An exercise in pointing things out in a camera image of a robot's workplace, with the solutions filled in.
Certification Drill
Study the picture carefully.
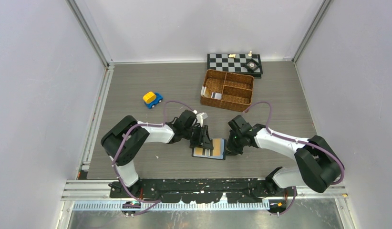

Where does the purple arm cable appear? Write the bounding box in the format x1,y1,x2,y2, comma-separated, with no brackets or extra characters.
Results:
111,100,196,217
242,101,345,217

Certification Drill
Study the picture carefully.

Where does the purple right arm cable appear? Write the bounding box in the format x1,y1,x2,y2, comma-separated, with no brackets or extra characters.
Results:
242,101,345,217

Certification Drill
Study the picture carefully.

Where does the blue toy car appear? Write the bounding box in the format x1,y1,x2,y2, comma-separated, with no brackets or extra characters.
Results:
144,93,163,109

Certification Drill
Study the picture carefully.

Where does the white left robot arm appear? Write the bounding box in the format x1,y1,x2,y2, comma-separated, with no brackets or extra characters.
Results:
101,110,214,198

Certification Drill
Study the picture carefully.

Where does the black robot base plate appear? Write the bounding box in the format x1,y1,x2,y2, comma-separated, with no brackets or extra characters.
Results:
108,178,297,204

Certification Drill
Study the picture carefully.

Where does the gold credit card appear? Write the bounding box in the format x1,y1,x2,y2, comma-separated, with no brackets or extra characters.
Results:
211,138,223,158
193,147,206,157

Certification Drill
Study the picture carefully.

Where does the silver credit card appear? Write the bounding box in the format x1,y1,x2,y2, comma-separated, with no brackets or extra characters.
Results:
200,86,206,96

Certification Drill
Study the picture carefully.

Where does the striped card in basket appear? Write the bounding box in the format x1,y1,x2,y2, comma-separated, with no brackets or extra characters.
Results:
211,92,222,100

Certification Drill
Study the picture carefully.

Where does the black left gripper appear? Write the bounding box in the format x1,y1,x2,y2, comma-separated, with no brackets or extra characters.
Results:
183,125,214,150

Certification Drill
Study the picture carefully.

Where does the black white chessboard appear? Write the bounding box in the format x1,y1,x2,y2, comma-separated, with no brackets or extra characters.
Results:
207,53,263,78

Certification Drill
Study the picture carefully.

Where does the woven wicker divided basket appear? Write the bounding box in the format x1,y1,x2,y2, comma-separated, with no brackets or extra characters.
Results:
200,69,255,112

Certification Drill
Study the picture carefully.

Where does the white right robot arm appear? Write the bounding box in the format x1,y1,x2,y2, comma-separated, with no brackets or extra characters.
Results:
225,115,344,196

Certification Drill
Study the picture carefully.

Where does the yellow toy block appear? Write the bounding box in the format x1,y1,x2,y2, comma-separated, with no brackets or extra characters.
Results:
143,91,156,104

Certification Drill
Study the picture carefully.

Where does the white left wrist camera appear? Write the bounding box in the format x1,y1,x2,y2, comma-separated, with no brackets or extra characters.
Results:
196,112,208,126

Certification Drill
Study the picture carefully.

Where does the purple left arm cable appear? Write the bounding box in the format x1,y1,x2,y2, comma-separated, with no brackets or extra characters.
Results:
111,100,196,217

